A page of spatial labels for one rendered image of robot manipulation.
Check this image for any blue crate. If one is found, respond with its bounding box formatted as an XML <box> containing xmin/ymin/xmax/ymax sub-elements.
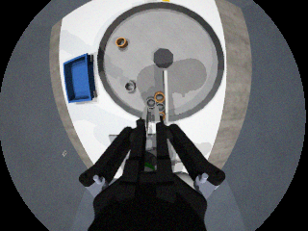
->
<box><xmin>64</xmin><ymin>53</ymin><xmax>97</xmax><ymax>103</ymax></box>

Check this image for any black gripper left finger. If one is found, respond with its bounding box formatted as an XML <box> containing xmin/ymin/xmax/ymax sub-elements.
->
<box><xmin>79</xmin><ymin>107</ymin><xmax>149</xmax><ymax>207</ymax></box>

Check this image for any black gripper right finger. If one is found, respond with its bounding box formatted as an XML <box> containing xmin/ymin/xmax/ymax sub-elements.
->
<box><xmin>154</xmin><ymin>106</ymin><xmax>225</xmax><ymax>208</ymax></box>

